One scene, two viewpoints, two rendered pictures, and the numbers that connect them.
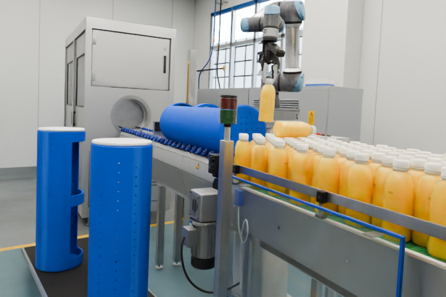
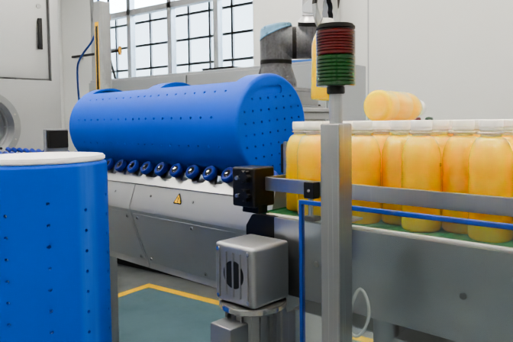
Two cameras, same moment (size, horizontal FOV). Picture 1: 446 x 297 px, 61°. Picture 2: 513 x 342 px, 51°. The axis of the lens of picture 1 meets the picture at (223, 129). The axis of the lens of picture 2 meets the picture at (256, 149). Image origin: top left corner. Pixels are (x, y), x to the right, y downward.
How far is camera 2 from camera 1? 0.66 m
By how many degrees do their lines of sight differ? 17
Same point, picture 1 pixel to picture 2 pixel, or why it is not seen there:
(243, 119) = (271, 101)
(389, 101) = (387, 85)
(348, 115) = (350, 106)
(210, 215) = (269, 290)
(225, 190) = (344, 232)
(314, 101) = (304, 85)
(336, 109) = not seen: hidden behind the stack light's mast
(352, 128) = not seen: hidden behind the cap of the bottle
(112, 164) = (32, 208)
